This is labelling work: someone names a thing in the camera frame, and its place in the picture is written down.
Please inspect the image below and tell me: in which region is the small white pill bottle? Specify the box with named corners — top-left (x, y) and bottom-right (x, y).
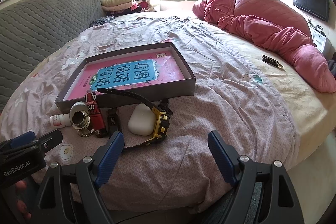
top-left (50, 114), bottom-right (72, 128)

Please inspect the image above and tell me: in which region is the metal perfume bottle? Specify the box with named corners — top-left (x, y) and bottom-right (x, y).
top-left (69, 102), bottom-right (93, 138)

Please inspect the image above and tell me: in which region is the red and black lighter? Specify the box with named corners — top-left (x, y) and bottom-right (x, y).
top-left (84, 92), bottom-right (108, 138)

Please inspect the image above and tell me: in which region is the black and gold lighter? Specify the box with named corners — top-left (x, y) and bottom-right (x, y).
top-left (107, 108), bottom-right (121, 137)

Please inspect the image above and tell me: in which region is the white earbuds case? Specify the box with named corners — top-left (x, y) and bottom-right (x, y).
top-left (127, 103), bottom-right (157, 136)

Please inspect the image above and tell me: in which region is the black and yellow wristwatch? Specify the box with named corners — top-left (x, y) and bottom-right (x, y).
top-left (97, 88), bottom-right (170, 151)

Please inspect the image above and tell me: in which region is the black hair claw clip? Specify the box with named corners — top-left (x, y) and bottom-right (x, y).
top-left (158, 98), bottom-right (173, 116)

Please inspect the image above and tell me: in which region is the person's left hand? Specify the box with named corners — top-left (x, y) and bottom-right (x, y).
top-left (15, 180), bottom-right (31, 223)

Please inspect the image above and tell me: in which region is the yellow blanket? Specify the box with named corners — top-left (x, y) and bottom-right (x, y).
top-left (206, 23), bottom-right (335, 168)

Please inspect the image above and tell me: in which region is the pink patterned bed sheet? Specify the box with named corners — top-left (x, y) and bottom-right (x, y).
top-left (1, 17), bottom-right (299, 211)

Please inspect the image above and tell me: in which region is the grey quilted headboard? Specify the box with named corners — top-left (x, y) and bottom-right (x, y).
top-left (1, 0), bottom-right (104, 108)

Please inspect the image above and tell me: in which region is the pink and blue book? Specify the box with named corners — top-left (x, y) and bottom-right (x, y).
top-left (64, 50), bottom-right (185, 100)

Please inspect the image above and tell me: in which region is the grey cardboard box tray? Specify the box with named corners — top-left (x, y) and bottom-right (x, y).
top-left (55, 40), bottom-right (196, 114)

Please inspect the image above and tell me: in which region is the folded clothes pile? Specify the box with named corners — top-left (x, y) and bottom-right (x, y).
top-left (100, 0), bottom-right (149, 17)

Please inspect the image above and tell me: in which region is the white TV cabinet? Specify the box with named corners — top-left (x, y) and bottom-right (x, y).
top-left (307, 18), bottom-right (330, 55)

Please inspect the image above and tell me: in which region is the pink quilted duvet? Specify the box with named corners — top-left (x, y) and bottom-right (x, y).
top-left (193, 0), bottom-right (335, 93)

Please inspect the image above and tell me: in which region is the black wall television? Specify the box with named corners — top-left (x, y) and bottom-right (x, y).
top-left (293, 0), bottom-right (330, 22)

